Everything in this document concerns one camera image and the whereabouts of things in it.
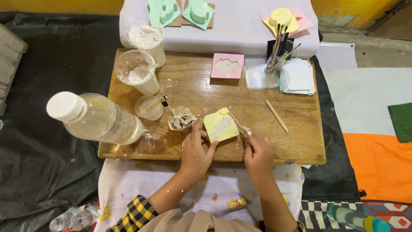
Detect bunch of paint brushes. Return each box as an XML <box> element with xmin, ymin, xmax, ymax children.
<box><xmin>267</xmin><ymin>23</ymin><xmax>302</xmax><ymax>73</ymax></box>

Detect cartoon print lap cloth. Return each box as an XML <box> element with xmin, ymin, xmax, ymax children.
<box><xmin>94</xmin><ymin>157</ymin><xmax>305</xmax><ymax>232</ymax></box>

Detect clean flat wooden stick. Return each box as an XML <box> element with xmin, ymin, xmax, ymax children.
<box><xmin>265</xmin><ymin>99</ymin><xmax>289</xmax><ymax>133</ymax></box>

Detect orange mat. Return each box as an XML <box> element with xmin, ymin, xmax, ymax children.
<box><xmin>342</xmin><ymin>132</ymin><xmax>412</xmax><ymax>204</ymax></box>

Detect small clear bottle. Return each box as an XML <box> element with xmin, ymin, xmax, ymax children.
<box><xmin>71</xmin><ymin>203</ymin><xmax>101</xmax><ymax>230</ymax></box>
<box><xmin>49</xmin><ymin>206</ymin><xmax>81</xmax><ymax>232</ymax></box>

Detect black plastic ground sheet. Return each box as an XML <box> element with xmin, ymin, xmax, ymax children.
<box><xmin>0</xmin><ymin>12</ymin><xmax>367</xmax><ymax>232</ymax></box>

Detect clear plastic sheets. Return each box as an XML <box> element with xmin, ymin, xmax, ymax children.
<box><xmin>244</xmin><ymin>58</ymin><xmax>280</xmax><ymax>90</ymax></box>

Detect green shell mould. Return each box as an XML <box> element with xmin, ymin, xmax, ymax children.
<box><xmin>182</xmin><ymin>0</ymin><xmax>215</xmax><ymax>31</ymax></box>

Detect black-handled stirring spoon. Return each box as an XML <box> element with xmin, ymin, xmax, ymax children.
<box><xmin>160</xmin><ymin>95</ymin><xmax>181</xmax><ymax>127</ymax></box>

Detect yellow silicone mould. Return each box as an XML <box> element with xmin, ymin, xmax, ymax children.
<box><xmin>203</xmin><ymin>107</ymin><xmax>241</xmax><ymax>144</ymax></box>

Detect clear cup with powder residue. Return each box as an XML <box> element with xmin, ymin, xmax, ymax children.
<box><xmin>115</xmin><ymin>49</ymin><xmax>160</xmax><ymax>96</ymax></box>

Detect checkered patterned mat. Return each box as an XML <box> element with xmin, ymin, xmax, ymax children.
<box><xmin>298</xmin><ymin>199</ymin><xmax>412</xmax><ymax>232</ymax></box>

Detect white covered platform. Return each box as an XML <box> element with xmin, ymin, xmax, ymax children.
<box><xmin>119</xmin><ymin>0</ymin><xmax>320</xmax><ymax>60</ymax></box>

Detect person's right hand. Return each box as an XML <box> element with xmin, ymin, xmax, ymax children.
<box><xmin>243</xmin><ymin>128</ymin><xmax>276</xmax><ymax>183</ymax></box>

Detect yellow round mould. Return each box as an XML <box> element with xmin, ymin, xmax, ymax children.
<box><xmin>268</xmin><ymin>7</ymin><xmax>294</xmax><ymax>28</ymax></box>

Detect plaster-smeared wooden stick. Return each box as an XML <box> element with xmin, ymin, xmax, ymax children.
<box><xmin>228</xmin><ymin>111</ymin><xmax>252</xmax><ymax>138</ymax></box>

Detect low wooden table board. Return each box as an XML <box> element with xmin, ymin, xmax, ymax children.
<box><xmin>98</xmin><ymin>48</ymin><xmax>327</xmax><ymax>166</ymax></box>

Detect green blocky mould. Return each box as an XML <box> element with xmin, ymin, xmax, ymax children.
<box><xmin>147</xmin><ymin>0</ymin><xmax>182</xmax><ymax>28</ymax></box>

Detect large clear plastic bottle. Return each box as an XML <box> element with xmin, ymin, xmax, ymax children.
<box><xmin>46</xmin><ymin>92</ymin><xmax>144</xmax><ymax>146</ymax></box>

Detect white banner sheet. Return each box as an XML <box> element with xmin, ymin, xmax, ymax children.
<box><xmin>315</xmin><ymin>41</ymin><xmax>412</xmax><ymax>136</ymax></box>

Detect pink paper sheet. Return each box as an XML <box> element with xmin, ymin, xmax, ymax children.
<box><xmin>289</xmin><ymin>7</ymin><xmax>314</xmax><ymax>35</ymax></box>

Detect brown cardboard piece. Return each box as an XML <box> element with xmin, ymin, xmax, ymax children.
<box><xmin>182</xmin><ymin>0</ymin><xmax>216</xmax><ymax>29</ymax></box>
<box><xmin>167</xmin><ymin>0</ymin><xmax>183</xmax><ymax>27</ymax></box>

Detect green turf mat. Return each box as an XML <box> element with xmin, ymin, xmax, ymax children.
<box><xmin>388</xmin><ymin>102</ymin><xmax>412</xmax><ymax>144</ymax></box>

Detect beige scarf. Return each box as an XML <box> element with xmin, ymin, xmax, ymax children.
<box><xmin>138</xmin><ymin>208</ymin><xmax>262</xmax><ymax>232</ymax></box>

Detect clear cup brush holder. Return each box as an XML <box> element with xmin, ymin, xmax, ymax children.
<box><xmin>264</xmin><ymin>39</ymin><xmax>295</xmax><ymax>75</ymax></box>

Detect small clear plastic cup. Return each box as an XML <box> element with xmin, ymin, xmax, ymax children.
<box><xmin>134</xmin><ymin>95</ymin><xmax>164</xmax><ymax>122</ymax></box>

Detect yellow plaid sleeve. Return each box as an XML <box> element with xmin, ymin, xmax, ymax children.
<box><xmin>106</xmin><ymin>195</ymin><xmax>159</xmax><ymax>232</ymax></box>

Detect tall cup of white powder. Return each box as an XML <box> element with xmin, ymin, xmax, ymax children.
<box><xmin>128</xmin><ymin>20</ymin><xmax>167</xmax><ymax>68</ymax></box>

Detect small cup of plaster mix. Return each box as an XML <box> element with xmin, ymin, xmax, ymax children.
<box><xmin>168</xmin><ymin>107</ymin><xmax>197</xmax><ymax>133</ymax></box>

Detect short wooden stick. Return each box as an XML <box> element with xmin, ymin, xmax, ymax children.
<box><xmin>146</xmin><ymin>99</ymin><xmax>162</xmax><ymax>112</ymax></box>

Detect grey moulded tray stack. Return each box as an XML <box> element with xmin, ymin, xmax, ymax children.
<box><xmin>0</xmin><ymin>23</ymin><xmax>29</xmax><ymax>117</ymax></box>

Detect pink silicone mould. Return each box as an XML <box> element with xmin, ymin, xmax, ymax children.
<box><xmin>210</xmin><ymin>53</ymin><xmax>245</xmax><ymax>80</ymax></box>

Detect teal capped bottle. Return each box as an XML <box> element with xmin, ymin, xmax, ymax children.
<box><xmin>326</xmin><ymin>203</ymin><xmax>391</xmax><ymax>232</ymax></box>

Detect white plastic spoon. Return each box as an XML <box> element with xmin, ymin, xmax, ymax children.
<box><xmin>129</xmin><ymin>63</ymin><xmax>159</xmax><ymax>82</ymax></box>

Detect person's left hand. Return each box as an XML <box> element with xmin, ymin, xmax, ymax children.
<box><xmin>180</xmin><ymin>118</ymin><xmax>220</xmax><ymax>177</ymax></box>

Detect stack of white paper cards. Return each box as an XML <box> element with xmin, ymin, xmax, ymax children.
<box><xmin>278</xmin><ymin>58</ymin><xmax>317</xmax><ymax>96</ymax></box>

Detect black card box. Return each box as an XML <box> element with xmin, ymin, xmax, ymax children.
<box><xmin>267</xmin><ymin>38</ymin><xmax>295</xmax><ymax>61</ymax></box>

